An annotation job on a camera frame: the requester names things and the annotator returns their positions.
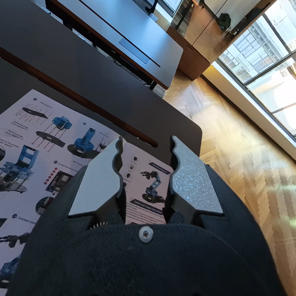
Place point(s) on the robot arm instruction booklet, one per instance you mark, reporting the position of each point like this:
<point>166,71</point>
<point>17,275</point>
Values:
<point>46,150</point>

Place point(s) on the large glass window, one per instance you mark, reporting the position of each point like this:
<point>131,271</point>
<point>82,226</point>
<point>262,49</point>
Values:
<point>266,57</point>

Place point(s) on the black mesh office chair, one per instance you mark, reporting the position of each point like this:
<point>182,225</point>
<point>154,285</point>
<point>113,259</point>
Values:
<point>154,16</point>

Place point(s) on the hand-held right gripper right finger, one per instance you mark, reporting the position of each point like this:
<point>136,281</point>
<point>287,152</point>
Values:
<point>196,187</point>

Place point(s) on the mirrored wooden cabinet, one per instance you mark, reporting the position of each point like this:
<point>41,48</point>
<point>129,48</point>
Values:
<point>198,46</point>

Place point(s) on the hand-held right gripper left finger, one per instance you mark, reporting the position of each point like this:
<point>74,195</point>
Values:
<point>97,185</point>

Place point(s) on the empty black desk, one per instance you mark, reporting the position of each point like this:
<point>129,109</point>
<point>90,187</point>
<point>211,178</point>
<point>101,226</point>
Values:
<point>138,34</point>

